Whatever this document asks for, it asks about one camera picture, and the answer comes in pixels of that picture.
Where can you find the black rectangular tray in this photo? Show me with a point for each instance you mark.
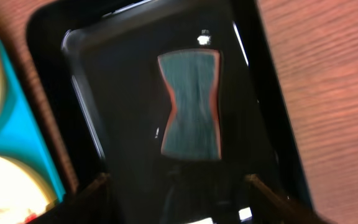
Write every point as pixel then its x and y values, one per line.
pixel 100 63

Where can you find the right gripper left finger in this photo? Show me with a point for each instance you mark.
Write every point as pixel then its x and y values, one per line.
pixel 91 206

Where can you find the orange sponge with green scourer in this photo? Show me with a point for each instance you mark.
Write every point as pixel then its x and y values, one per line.
pixel 191 78

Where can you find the teal plastic serving tray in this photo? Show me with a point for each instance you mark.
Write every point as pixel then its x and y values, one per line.
pixel 20 135

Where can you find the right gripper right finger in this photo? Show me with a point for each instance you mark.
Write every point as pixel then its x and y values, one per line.
pixel 268 207

